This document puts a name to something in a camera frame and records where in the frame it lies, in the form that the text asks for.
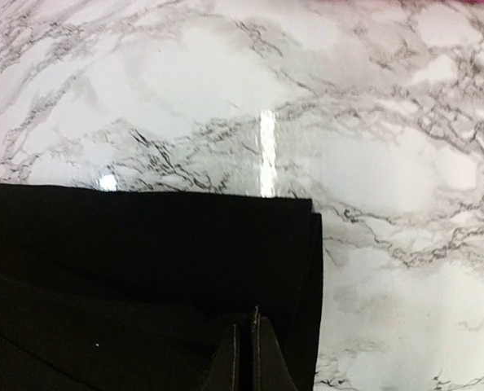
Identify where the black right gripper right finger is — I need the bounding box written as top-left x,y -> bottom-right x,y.
249,307 -> 298,391

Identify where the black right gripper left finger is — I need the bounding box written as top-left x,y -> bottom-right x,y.
203,324 -> 240,391

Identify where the black garment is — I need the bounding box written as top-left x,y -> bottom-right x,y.
0,184 -> 323,390

